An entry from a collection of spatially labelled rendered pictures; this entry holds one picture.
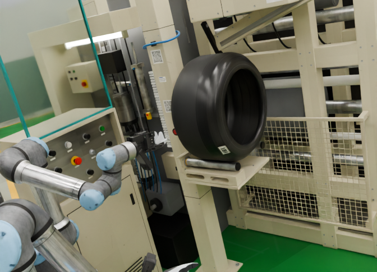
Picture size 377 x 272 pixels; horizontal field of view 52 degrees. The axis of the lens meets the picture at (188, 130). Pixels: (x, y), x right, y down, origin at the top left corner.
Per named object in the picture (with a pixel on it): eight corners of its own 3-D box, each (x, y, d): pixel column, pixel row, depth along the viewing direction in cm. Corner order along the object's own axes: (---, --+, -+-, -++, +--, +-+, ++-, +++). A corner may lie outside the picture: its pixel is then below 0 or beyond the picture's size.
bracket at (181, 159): (179, 173, 221) (175, 157, 218) (216, 145, 249) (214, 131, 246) (183, 174, 219) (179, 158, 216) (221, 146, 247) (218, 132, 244)
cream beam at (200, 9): (189, 23, 223) (184, -4, 218) (214, 16, 241) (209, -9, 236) (288, 4, 184) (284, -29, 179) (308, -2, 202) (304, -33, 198)
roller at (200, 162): (183, 159, 220) (188, 156, 223) (185, 166, 221) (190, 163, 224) (235, 164, 198) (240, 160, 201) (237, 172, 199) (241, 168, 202)
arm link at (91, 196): (-19, 156, 144) (98, 192, 134) (2, 144, 154) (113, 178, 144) (-17, 181, 149) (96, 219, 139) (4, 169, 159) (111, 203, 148)
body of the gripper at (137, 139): (156, 130, 162) (135, 138, 153) (159, 150, 164) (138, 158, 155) (143, 130, 167) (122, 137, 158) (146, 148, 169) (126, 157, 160)
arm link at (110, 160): (94, 168, 149) (94, 148, 145) (115, 159, 157) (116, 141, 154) (107, 176, 145) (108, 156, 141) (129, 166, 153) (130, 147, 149)
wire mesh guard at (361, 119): (238, 208, 276) (219, 117, 255) (239, 207, 278) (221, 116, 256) (373, 233, 219) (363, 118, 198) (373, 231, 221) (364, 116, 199)
